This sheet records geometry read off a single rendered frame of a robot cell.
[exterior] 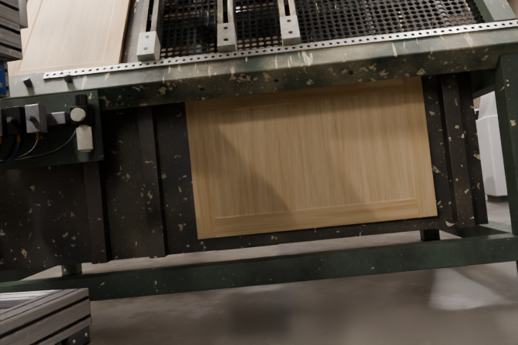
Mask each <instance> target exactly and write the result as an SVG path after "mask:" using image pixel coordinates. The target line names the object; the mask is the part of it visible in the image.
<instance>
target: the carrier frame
mask: <svg viewBox="0 0 518 345"><path fill-rule="evenodd" d="M421 79H422V91H423V98H424V104H425V117H426V124H427V130H428V137H429V149H430V156H431V163H432V175H433V182H434V189H435V195H436V208H437V214H438V216H428V217H420V218H412V219H397V220H389V221H381V222H373V223H358V224H350V225H342V226H326V227H318V228H310V229H296V230H287V231H279V232H271V233H256V234H248V235H239V236H225V237H217V238H209V239H198V237H197V221H196V213H195V205H194V197H193V181H192V172H191V164H190V149H189V141H188V132H187V117H186V109H185V102H176V103H168V104H161V105H154V106H140V107H132V108H125V109H112V110H104V111H100V118H101V126H102V136H103V153H104V160H100V161H93V162H79V163H71V164H64V165H56V166H42V167H35V168H27V169H13V170H5V171H0V293H18V292H31V291H44V290H69V289H82V288H89V301H97V300H112V299H121V298H129V297H138V296H153V295H161V294H170V293H185V292H194V291H202V290H218V289H226V288H234V287H243V286H259V285H268V284H276V283H291V282H300V281H309V280H324V279H332V278H341V277H349V276H365V275H373V274H382V273H397V272H405V271H414V270H430V269H438V268H446V267H455V266H471V265H479V264H487V263H503V262H512V261H516V269H517V276H518V52H508V53H502V54H500V55H499V58H498V61H497V64H496V67H495V68H494V69H481V70H474V71H467V72H453V73H446V74H438V75H424V76H421ZM491 92H495V99H496V110H497V116H498V123H499V134H500V141H501V147H502V154H503V165H504V172H505V178H506V190H507V195H508V202H509V208H510V220H511V225H509V224H505V223H498V222H494V221H490V220H488V216H487V209H486V197H485V190H484V184H483V172H482V166H481V159H480V153H479V141H478V135H477V128H476V117H475V109H474V103H473V100H474V99H476V98H479V97H480V96H483V95H486V94H488V93H491ZM418 230H420V237H421V241H423V242H417V243H402V244H393V245H385V246H370V247H362V248H354V249H345V250H330V251H321V252H313V253H298V254H290V255H282V256H266V257H258V258H250V259H242V260H226V261H218V262H209V263H195V264H186V265H178V266H162V267H154V268H146V269H138V270H123V271H114V272H106V273H90V274H83V275H80V274H81V273H82V263H92V264H98V263H108V262H109V261H111V260H124V259H132V258H140V257H150V259H153V258H161V257H166V256H168V255H172V254H181V253H195V252H203V251H212V250H216V251H218V250H233V249H241V248H249V247H257V246H273V245H278V244H283V243H299V242H307V241H315V240H323V239H338V238H346V237H354V236H370V235H378V234H386V233H401V232H409V231H418ZM440 230H441V231H443V232H446V233H450V234H452V235H455V236H459V237H462V238H457V239H442V240H440V235H439V231H440ZM54 266H61V267H62V276H59V277H50V278H42V279H34V280H23V279H25V278H27V277H29V276H32V275H35V274H37V273H40V272H42V271H44V270H47V269H50V268H53V267H54Z"/></svg>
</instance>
